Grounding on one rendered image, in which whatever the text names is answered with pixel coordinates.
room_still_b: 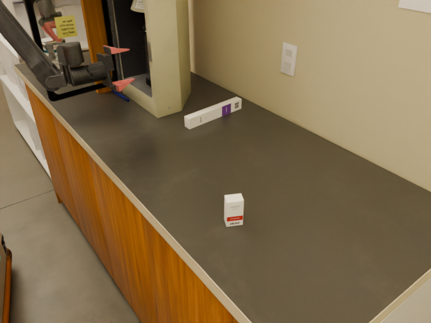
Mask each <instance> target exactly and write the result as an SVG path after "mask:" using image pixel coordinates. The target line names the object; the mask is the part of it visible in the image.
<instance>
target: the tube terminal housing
mask: <svg viewBox="0 0 431 323"><path fill-rule="evenodd" d="M142 2H143V4H144V15H145V21H146V35H147V41H148V42H150V43H151V57H152V62H151V61H149V69H150V76H151V89H152V97H149V96H147V95H146V94H145V93H143V92H141V91H140V90H139V89H137V88H135V87H134V86H133V85H131V84H128V85H127V86H126V87H125V88H124V89H123V90H122V92H123V93H124V94H125V95H127V96H128V97H129V98H130V99H132V100H133V101H135V102H136V103H137V104H139V105H141V107H143V108H144V109H146V110H147V111H148V112H150V113H151V114H153V115H154V116H155V117H157V118H160V117H164V116H166V115H170V114H173V113H176V112H180V111H182V109H183V107H184V105H185V103H186V101H187V99H188V98H189V96H190V93H191V82H190V47H189V12H188V0H142Z"/></svg>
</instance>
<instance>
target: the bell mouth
mask: <svg viewBox="0 0 431 323"><path fill-rule="evenodd" d="M131 10H133V11H134V12H140V13H144V4H143V2H142V0H133V2H132V5H131Z"/></svg>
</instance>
